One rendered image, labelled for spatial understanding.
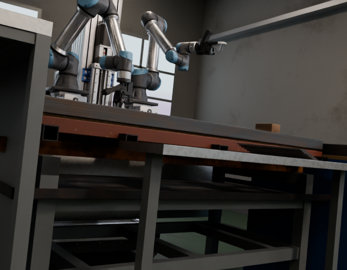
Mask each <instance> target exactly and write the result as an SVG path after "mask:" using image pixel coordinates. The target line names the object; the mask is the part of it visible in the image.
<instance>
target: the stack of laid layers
mask: <svg viewBox="0 0 347 270"><path fill-rule="evenodd" d="M43 113H51V114H59V115H67V116H75V117H82V118H90V119H98V120H103V121H111V122H119V123H126V124H134V125H142V126H150V127H154V128H162V129H170V130H178V131H186V132H193V133H201V134H209V135H214V136H222V137H230V138H238V139H245V140H253V141H261V142H265V143H273V144H281V145H289V146H297V147H304V148H312V149H323V140H318V139H312V138H305V137H298V136H292V135H288V134H281V133H274V132H268V131H261V130H254V129H248V128H244V127H237V126H231V125H224V124H217V123H211V122H205V121H198V120H194V119H187V118H181V117H174V116H167V115H161V114H154V113H150V112H143V111H137V110H130V109H124V108H117V107H111V106H104V105H100V104H93V103H87V102H80V101H74V100H67V99H60V98H56V97H50V96H45V101H44V106H43Z"/></svg>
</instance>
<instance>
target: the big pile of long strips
mask: <svg viewBox="0 0 347 270"><path fill-rule="evenodd" d="M318 152H322V154H325V155H339V156H347V145H339V144H323V149H318Z"/></svg>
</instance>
